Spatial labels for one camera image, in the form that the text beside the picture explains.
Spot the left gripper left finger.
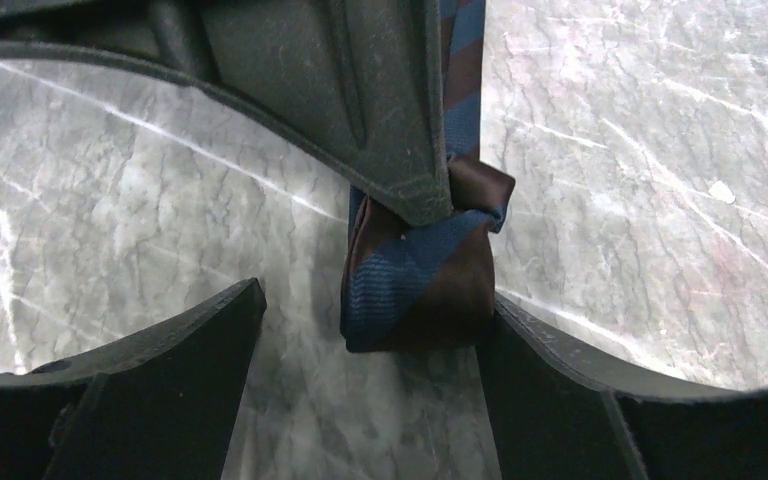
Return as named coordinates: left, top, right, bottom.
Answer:
left=0, top=279, right=267, bottom=479

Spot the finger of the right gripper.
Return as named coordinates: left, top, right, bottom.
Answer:
left=0, top=1, right=452, bottom=226

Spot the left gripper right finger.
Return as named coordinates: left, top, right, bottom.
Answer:
left=477, top=297, right=768, bottom=479

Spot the navy brown striped tie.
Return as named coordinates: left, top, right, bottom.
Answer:
left=340, top=1, right=516, bottom=353

